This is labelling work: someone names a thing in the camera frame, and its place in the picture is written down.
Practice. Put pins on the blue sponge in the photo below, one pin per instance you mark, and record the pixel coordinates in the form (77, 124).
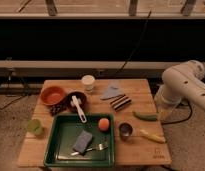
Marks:
(82, 141)

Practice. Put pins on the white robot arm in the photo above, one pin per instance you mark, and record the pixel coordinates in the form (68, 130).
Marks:
(180, 81)

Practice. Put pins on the white paper cup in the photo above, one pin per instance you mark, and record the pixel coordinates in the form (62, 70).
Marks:
(88, 82)

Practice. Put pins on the small metal cup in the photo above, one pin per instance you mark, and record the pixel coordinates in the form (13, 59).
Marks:
(125, 130)

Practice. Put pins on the green plastic cup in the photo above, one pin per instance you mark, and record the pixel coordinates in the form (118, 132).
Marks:
(34, 126)

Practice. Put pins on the light blue cloth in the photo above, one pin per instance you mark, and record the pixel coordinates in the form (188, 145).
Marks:
(112, 91)

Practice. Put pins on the black white striped cloth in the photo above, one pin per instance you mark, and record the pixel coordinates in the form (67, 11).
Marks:
(120, 102)

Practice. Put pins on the dark brown bowl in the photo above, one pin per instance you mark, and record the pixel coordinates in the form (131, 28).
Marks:
(82, 99)

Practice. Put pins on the orange ball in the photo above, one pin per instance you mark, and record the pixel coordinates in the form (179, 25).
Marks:
(103, 124)

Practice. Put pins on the orange bowl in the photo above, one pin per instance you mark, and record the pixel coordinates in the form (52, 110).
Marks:
(52, 95)

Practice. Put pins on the bunch of dark grapes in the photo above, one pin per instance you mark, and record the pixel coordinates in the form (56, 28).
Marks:
(56, 109)

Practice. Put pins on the green plastic tray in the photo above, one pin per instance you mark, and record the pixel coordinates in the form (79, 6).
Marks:
(64, 132)

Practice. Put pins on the silver fork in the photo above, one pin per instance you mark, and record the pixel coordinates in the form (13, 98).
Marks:
(98, 147)

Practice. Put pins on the yellow banana toy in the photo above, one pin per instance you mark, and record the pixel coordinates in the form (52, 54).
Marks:
(152, 137)

